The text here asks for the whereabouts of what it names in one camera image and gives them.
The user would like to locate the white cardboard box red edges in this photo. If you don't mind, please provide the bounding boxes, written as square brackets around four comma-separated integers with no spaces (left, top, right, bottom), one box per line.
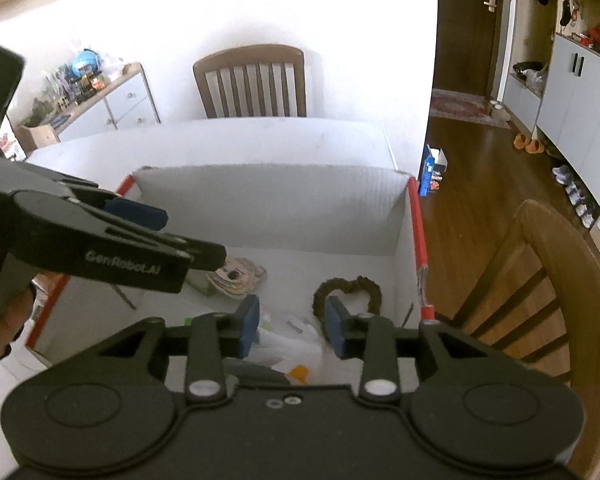
[25,162,438,396]

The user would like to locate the grey bag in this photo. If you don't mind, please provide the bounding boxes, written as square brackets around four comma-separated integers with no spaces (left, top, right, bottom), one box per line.
[512,61,549,97]

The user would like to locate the person's left hand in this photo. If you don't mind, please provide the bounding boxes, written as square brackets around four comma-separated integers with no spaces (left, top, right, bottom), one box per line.
[0,284,37,362]

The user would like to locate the dark wooden door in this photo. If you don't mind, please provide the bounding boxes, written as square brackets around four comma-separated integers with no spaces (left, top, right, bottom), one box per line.
[435,0,505,95]

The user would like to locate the white sideboard wooden top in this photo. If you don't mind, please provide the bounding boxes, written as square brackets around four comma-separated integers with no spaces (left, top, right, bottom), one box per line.
[7,62,162,153]

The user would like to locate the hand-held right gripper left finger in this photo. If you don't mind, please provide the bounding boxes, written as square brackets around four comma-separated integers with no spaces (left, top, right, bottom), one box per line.
[96,294,261,402]

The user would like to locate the red white carton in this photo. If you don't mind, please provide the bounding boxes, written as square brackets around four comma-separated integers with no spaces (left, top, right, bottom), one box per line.
[0,131,21,161]

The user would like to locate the cartoon character charm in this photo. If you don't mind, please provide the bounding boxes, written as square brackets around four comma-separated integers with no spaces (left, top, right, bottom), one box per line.
[205,256,268,301]

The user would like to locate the row of sneakers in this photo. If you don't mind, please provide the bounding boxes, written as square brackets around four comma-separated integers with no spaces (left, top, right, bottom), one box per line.
[552,165,597,231]

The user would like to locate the patterned red rug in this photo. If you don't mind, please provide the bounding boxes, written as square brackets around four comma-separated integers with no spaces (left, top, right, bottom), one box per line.
[430,89,513,130]

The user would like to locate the blue globe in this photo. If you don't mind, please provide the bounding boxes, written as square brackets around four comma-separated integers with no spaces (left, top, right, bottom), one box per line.
[72,49,101,73]

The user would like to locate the white built-in cabinet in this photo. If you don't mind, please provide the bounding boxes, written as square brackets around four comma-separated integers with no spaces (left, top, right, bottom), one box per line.
[502,0,600,233]

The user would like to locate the wooden chair slatted back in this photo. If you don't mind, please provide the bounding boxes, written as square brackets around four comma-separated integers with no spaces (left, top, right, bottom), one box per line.
[192,44,308,120]

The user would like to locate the blue box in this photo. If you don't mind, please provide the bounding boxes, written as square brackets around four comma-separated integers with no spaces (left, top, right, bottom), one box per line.
[419,144,450,196]

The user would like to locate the brown heart-shaped scrunchie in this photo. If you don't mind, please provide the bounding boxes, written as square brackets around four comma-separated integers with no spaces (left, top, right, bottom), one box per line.
[312,275,383,338]

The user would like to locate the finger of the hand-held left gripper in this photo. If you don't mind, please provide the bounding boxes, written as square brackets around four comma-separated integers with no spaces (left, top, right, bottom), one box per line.
[55,172,169,232]
[105,224,227,272]

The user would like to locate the brown cardboard box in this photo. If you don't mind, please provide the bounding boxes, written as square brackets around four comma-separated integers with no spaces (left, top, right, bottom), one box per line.
[15,122,61,153]

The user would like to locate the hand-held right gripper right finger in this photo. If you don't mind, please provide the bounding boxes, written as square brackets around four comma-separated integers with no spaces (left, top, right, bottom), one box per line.
[327,296,506,402]

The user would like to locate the orange red ornaments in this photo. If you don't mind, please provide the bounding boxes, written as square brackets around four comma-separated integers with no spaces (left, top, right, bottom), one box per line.
[572,22,600,59]

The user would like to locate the clutter of small toys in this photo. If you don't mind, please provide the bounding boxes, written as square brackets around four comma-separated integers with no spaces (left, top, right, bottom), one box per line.
[30,60,131,118]

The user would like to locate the wooden chair curved back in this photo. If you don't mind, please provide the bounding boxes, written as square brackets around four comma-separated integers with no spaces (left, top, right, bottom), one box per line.
[437,199,600,480]

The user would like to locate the white plastic bag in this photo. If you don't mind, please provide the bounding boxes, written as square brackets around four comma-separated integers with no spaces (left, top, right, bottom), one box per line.
[252,310,326,386]

